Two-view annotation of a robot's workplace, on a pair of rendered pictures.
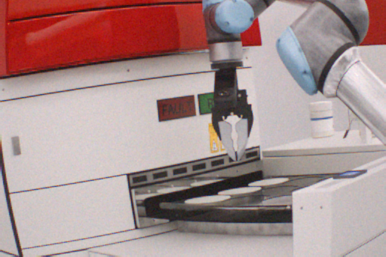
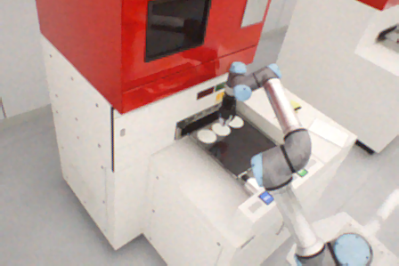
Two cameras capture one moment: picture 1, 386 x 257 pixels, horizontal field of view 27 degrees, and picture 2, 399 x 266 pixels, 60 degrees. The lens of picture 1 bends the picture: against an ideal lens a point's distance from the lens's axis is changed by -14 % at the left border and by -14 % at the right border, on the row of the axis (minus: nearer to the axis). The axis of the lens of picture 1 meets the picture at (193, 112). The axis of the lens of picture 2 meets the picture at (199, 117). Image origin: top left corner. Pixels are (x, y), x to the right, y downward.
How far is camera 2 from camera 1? 116 cm
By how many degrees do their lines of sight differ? 37
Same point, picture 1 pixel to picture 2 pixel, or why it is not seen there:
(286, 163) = (244, 108)
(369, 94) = (287, 207)
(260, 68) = not seen: outside the picture
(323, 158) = (261, 120)
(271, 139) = not seen: outside the picture
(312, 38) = (270, 174)
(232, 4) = (242, 91)
